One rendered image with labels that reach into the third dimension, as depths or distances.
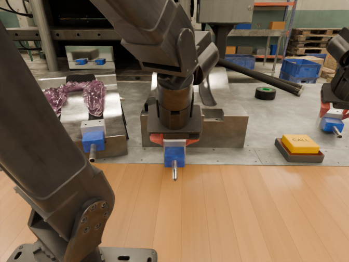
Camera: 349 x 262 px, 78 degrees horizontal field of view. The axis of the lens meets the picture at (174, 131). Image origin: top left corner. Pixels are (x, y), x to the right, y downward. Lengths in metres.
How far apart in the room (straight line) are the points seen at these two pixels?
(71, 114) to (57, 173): 0.44
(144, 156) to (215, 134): 0.18
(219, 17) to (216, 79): 0.64
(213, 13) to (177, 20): 1.08
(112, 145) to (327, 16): 7.57
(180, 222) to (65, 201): 0.21
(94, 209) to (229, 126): 0.39
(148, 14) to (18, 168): 0.18
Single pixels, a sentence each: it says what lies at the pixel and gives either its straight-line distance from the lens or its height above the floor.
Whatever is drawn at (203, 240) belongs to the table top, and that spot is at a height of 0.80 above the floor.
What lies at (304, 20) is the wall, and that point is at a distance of 7.62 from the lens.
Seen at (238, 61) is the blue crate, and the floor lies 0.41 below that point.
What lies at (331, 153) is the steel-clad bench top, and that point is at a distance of 0.66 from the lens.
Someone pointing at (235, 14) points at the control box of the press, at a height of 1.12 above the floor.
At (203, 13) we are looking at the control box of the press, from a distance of 1.35.
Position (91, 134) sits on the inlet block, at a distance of 0.50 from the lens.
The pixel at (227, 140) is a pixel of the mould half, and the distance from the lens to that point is 0.56.
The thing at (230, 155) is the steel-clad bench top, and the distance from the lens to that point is 0.54.
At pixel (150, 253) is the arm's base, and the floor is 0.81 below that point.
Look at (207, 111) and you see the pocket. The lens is 0.56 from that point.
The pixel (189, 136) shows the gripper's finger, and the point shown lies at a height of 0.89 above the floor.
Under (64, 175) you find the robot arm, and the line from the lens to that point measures 0.21.
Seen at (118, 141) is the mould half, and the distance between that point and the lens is 0.52.
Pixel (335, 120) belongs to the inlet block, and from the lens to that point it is 0.75.
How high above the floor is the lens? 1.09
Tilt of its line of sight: 28 degrees down
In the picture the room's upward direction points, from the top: straight up
